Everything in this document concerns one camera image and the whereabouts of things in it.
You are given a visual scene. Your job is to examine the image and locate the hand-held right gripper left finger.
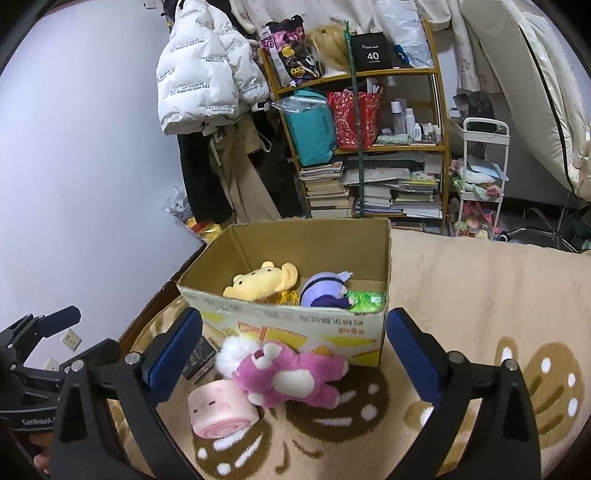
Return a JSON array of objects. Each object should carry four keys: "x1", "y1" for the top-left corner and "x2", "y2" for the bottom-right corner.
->
[{"x1": 48, "y1": 305, "x2": 205, "y2": 480}]

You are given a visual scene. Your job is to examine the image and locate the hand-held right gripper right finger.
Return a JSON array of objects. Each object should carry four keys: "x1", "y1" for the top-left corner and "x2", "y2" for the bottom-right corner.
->
[{"x1": 387, "y1": 307, "x2": 542, "y2": 480}]

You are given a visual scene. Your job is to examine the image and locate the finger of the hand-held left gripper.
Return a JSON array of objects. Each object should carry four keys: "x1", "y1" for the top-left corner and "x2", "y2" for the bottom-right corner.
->
[
  {"x1": 0, "y1": 305, "x2": 82, "y2": 356},
  {"x1": 60, "y1": 338, "x2": 122, "y2": 370}
]

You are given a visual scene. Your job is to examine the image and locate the black tissue pack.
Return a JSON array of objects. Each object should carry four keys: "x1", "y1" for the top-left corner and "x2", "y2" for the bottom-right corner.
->
[{"x1": 182, "y1": 336, "x2": 220, "y2": 384}]

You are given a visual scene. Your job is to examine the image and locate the white fluffy plush pendant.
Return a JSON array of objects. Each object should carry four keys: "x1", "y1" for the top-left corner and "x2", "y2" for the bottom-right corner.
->
[{"x1": 216, "y1": 335, "x2": 259, "y2": 376}]

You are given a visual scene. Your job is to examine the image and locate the pink roll plush toy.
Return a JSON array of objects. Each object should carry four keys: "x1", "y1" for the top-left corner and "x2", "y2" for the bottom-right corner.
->
[{"x1": 188, "y1": 378, "x2": 260, "y2": 438}]

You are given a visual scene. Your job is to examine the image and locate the green tissue pack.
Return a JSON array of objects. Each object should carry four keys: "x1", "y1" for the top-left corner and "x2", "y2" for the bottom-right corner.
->
[{"x1": 346, "y1": 290, "x2": 386, "y2": 311}]

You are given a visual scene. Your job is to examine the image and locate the yellow plush toy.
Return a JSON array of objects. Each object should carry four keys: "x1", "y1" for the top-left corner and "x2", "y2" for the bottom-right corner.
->
[{"x1": 222, "y1": 261, "x2": 298, "y2": 303}]

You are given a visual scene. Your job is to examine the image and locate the purple plush toy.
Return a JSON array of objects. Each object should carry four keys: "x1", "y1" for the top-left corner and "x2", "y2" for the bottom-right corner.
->
[{"x1": 299, "y1": 270, "x2": 354, "y2": 309}]

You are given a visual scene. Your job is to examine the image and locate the printed cardboard box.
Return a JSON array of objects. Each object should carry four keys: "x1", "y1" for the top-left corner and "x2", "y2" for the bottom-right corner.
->
[{"x1": 177, "y1": 218, "x2": 393, "y2": 368}]

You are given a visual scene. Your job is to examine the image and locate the pink bear plush toy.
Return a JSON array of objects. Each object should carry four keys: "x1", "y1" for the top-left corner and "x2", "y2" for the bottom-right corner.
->
[{"x1": 231, "y1": 342, "x2": 350, "y2": 409}]

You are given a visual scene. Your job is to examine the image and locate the person's left hand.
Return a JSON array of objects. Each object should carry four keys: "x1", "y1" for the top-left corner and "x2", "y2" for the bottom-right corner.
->
[{"x1": 28, "y1": 431, "x2": 54, "y2": 476}]

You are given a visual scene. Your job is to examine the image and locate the beige patterned blanket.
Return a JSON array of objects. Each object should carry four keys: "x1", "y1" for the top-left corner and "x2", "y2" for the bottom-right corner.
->
[{"x1": 104, "y1": 228, "x2": 591, "y2": 480}]

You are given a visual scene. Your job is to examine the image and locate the plastic bag of toys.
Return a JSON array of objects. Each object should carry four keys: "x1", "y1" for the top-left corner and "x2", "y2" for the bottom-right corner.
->
[{"x1": 166, "y1": 187, "x2": 227, "y2": 245}]

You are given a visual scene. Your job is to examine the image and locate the pile of magazines and papers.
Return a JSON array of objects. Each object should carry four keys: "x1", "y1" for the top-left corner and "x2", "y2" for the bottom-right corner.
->
[{"x1": 344, "y1": 154, "x2": 444, "y2": 219}]

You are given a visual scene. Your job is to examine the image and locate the black hanging garment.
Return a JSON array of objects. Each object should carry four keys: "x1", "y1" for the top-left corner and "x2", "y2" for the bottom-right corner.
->
[
  {"x1": 249, "y1": 111, "x2": 305, "y2": 220},
  {"x1": 177, "y1": 131, "x2": 234, "y2": 224}
]

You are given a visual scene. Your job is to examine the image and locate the beige hanging trousers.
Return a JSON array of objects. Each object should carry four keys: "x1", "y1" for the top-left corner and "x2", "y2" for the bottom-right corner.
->
[{"x1": 208, "y1": 113, "x2": 282, "y2": 224}]

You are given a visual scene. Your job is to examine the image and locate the stack of books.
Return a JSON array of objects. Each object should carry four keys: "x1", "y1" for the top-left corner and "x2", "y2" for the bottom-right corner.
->
[{"x1": 295, "y1": 161, "x2": 356, "y2": 219}]

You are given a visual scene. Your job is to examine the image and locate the green pole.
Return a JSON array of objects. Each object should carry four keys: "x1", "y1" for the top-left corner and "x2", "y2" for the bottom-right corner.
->
[{"x1": 344, "y1": 19, "x2": 368, "y2": 217}]

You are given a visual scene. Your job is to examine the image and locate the group of small bottles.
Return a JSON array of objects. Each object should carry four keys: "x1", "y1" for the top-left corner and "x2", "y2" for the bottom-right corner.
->
[{"x1": 390, "y1": 99, "x2": 444, "y2": 144}]

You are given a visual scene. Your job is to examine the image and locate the white trolley cart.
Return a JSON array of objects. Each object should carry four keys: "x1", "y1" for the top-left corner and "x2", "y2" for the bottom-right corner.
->
[{"x1": 448, "y1": 117, "x2": 511, "y2": 241}]

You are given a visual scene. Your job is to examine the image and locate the teal bag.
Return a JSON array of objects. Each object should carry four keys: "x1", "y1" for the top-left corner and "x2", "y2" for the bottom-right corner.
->
[{"x1": 272, "y1": 90, "x2": 338, "y2": 168}]

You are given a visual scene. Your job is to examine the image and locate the red gift bag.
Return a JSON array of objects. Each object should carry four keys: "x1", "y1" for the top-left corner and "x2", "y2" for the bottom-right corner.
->
[{"x1": 327, "y1": 90, "x2": 384, "y2": 151}]

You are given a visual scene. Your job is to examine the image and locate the white puffer jacket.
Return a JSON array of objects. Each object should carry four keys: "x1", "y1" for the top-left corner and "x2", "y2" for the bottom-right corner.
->
[{"x1": 156, "y1": 0, "x2": 271, "y2": 136}]

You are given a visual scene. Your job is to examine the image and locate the wooden shelf unit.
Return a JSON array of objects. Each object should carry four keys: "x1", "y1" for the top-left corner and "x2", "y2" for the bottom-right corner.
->
[{"x1": 257, "y1": 18, "x2": 451, "y2": 234}]

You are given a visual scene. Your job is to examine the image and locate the black cardboard box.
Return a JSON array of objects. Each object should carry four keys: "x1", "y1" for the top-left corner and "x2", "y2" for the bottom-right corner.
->
[{"x1": 351, "y1": 32, "x2": 393, "y2": 72}]

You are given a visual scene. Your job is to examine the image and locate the cream folded mattress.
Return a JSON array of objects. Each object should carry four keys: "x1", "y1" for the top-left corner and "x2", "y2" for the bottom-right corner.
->
[{"x1": 459, "y1": 0, "x2": 591, "y2": 204}]

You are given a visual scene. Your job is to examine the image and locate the blond wig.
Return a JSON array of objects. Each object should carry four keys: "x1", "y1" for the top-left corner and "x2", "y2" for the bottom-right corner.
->
[{"x1": 307, "y1": 24, "x2": 354, "y2": 77}]

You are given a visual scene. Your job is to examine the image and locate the purple printed bag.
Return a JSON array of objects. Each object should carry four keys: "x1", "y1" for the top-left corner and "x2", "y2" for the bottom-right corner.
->
[{"x1": 261, "y1": 15, "x2": 319, "y2": 88}]

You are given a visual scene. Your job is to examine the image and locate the white plastic bag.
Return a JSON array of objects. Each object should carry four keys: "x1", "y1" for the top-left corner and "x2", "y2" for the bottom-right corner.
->
[{"x1": 374, "y1": 0, "x2": 435, "y2": 70}]

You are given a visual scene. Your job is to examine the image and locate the patterned curtain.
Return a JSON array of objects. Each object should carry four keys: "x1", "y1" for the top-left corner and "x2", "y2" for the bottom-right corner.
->
[{"x1": 231, "y1": 0, "x2": 490, "y2": 93}]

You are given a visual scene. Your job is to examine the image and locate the metal folding frame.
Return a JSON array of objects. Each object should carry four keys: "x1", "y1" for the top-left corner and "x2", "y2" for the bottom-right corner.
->
[{"x1": 499, "y1": 208, "x2": 583, "y2": 252}]

